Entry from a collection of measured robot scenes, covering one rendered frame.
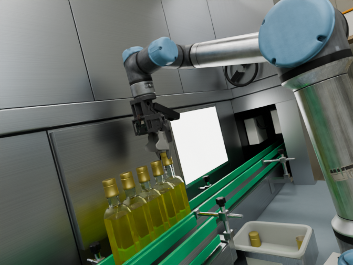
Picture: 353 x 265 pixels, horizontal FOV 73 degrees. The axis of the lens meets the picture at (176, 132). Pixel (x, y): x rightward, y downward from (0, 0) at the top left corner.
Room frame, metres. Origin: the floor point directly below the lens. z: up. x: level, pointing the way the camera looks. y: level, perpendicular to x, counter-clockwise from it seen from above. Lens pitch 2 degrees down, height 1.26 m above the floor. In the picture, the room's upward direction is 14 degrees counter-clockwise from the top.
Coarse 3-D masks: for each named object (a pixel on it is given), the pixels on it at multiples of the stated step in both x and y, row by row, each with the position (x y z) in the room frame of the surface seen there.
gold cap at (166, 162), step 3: (162, 153) 0.78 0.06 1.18; (165, 153) 0.78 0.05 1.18; (162, 156) 0.78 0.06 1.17; (165, 156) 0.78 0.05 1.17; (162, 159) 0.79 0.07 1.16; (165, 159) 0.78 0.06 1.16; (168, 159) 0.78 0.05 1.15; (171, 159) 0.79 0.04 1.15; (162, 162) 0.79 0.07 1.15; (165, 162) 0.78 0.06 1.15; (168, 162) 0.78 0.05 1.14; (171, 162) 0.79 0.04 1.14; (165, 165) 0.78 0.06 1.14; (168, 165) 0.78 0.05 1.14
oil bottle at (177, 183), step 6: (168, 180) 0.78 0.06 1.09; (174, 180) 0.77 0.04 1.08; (180, 180) 0.79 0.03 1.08; (174, 186) 0.76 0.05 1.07; (180, 186) 0.78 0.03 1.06; (180, 192) 0.78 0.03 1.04; (180, 198) 0.77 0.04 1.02; (186, 198) 0.79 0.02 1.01; (180, 204) 0.77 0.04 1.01; (186, 204) 0.79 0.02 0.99; (180, 210) 0.76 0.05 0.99; (186, 210) 0.78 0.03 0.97
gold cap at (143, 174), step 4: (136, 168) 0.70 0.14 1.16; (140, 168) 0.69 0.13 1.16; (144, 168) 0.69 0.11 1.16; (140, 172) 0.69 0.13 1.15; (144, 172) 0.69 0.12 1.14; (148, 172) 0.70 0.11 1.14; (140, 176) 0.69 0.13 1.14; (144, 176) 0.69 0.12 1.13; (148, 176) 0.70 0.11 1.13; (140, 180) 0.69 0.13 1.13; (144, 180) 0.69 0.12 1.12; (148, 180) 0.69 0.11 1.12
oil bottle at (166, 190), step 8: (160, 184) 0.73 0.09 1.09; (168, 184) 0.74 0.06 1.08; (160, 192) 0.72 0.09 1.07; (168, 192) 0.73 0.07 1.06; (168, 200) 0.72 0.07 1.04; (176, 200) 0.75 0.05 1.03; (168, 208) 0.72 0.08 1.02; (176, 208) 0.74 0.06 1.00; (168, 216) 0.71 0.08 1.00; (176, 216) 0.74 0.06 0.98
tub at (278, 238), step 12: (252, 228) 0.87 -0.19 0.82; (264, 228) 0.85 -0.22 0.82; (276, 228) 0.82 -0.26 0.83; (288, 228) 0.79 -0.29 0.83; (300, 228) 0.77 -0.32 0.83; (240, 240) 0.81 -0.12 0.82; (264, 240) 0.85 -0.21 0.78; (276, 240) 0.82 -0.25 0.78; (288, 240) 0.80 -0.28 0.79; (264, 252) 0.69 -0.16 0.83; (276, 252) 0.66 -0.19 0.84; (288, 252) 0.65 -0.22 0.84; (300, 252) 0.64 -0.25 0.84
